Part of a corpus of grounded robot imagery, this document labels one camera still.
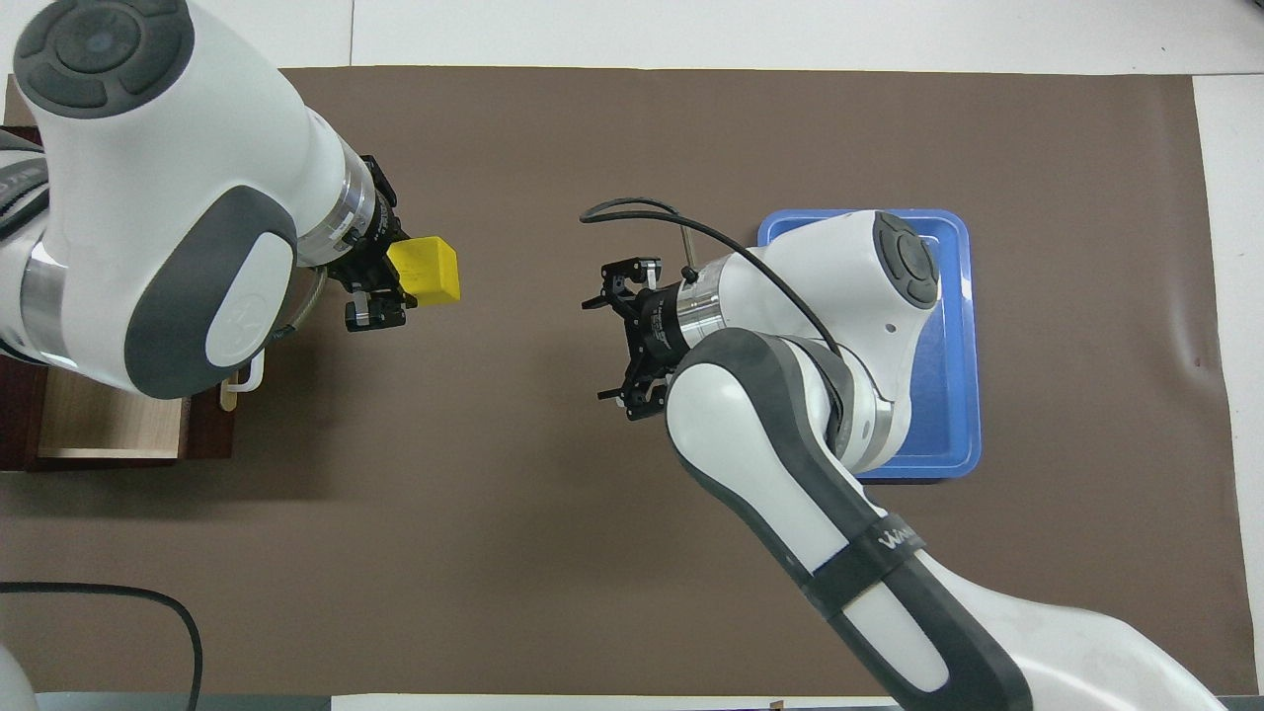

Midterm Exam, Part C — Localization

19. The blue plastic tray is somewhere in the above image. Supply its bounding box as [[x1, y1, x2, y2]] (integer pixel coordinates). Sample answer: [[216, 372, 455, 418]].
[[757, 208, 983, 482]]

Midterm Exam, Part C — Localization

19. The brown table mat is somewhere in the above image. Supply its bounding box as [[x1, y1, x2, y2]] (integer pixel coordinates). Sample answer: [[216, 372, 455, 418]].
[[0, 65, 1260, 698]]

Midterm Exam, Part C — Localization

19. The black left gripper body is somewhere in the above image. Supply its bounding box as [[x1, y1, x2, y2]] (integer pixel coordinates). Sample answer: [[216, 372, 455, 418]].
[[326, 211, 397, 294]]

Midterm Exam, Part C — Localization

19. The yellow cube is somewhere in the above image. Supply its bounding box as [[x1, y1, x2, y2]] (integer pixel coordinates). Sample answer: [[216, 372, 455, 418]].
[[386, 235, 461, 306]]

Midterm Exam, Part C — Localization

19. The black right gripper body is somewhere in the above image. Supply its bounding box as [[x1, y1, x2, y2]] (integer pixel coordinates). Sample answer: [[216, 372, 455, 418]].
[[632, 277, 715, 372]]

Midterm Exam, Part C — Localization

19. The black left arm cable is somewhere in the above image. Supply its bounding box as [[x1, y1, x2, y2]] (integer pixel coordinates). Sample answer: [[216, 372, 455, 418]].
[[0, 581, 204, 711]]

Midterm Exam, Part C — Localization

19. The wooden drawer with white handle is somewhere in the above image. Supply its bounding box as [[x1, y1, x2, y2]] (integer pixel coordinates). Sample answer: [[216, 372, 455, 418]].
[[38, 351, 266, 463]]

